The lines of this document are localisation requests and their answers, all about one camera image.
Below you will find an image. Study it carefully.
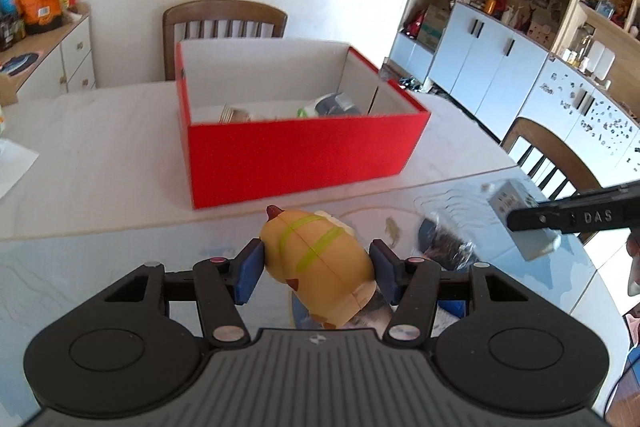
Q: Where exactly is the white power adapter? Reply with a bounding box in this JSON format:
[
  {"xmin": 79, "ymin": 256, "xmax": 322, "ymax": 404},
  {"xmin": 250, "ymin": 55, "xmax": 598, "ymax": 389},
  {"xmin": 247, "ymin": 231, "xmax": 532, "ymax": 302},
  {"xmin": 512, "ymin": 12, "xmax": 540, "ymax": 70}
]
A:
[{"xmin": 489, "ymin": 180, "xmax": 561, "ymax": 261}]

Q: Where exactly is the operator right hand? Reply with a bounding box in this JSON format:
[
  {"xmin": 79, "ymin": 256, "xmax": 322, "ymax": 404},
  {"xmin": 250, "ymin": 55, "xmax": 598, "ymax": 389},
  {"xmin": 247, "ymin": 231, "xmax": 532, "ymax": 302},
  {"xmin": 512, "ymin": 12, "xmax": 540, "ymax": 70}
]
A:
[{"xmin": 626, "ymin": 229, "xmax": 640, "ymax": 297}]

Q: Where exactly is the brown wooden chair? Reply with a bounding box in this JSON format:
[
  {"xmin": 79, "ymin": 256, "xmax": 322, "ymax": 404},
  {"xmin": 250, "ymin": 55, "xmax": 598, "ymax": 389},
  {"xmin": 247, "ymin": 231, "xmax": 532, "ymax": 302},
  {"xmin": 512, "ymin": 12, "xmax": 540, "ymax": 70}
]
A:
[
  {"xmin": 500, "ymin": 116, "xmax": 604, "ymax": 244},
  {"xmin": 162, "ymin": 0, "xmax": 288, "ymax": 81}
]

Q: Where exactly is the white fridge with magnets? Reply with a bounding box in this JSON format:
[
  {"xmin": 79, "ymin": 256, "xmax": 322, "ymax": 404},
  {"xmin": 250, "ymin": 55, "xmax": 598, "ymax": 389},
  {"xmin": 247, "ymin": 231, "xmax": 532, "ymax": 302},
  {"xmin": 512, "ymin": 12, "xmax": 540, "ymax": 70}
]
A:
[{"xmin": 518, "ymin": 58, "xmax": 639, "ymax": 186}]

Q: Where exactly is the red cardboard box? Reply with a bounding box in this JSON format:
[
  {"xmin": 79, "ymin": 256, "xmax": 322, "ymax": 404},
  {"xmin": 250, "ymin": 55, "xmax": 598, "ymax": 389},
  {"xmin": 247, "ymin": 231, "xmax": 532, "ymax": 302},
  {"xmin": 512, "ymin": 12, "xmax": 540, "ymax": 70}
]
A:
[{"xmin": 175, "ymin": 38, "xmax": 431, "ymax": 209}]

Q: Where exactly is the white grey tissue pack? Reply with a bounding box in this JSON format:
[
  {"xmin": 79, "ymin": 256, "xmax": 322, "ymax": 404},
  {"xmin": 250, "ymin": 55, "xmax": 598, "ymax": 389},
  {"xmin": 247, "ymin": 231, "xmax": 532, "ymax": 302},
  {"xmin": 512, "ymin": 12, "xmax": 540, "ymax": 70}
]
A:
[{"xmin": 296, "ymin": 92, "xmax": 360, "ymax": 118}]

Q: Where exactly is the white drawer sideboard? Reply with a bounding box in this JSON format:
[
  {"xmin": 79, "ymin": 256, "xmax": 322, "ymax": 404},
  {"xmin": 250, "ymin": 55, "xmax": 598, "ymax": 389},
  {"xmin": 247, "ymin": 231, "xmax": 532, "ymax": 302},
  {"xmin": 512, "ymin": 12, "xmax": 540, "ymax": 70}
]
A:
[{"xmin": 1, "ymin": 2, "xmax": 98, "ymax": 106}]

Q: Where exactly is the white wall cabinet unit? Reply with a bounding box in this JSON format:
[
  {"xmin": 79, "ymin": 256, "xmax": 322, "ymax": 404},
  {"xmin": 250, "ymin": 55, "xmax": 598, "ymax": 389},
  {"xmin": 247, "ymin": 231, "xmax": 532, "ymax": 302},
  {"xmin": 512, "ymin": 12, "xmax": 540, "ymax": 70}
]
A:
[{"xmin": 388, "ymin": 0, "xmax": 639, "ymax": 139}]

